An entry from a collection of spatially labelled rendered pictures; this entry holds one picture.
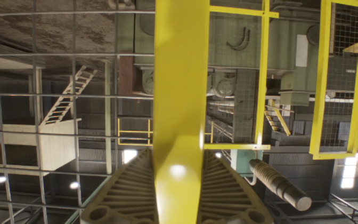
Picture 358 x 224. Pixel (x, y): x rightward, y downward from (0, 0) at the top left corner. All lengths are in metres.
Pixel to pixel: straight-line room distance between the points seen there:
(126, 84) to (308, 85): 2.48
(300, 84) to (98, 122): 12.32
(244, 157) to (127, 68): 1.88
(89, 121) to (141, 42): 11.53
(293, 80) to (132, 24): 2.31
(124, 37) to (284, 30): 2.15
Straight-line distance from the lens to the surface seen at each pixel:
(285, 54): 2.45
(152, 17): 2.12
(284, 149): 13.65
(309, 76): 2.63
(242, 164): 2.05
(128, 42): 2.10
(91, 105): 12.93
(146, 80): 1.95
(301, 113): 5.42
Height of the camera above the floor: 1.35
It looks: 5 degrees up
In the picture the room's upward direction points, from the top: 178 degrees counter-clockwise
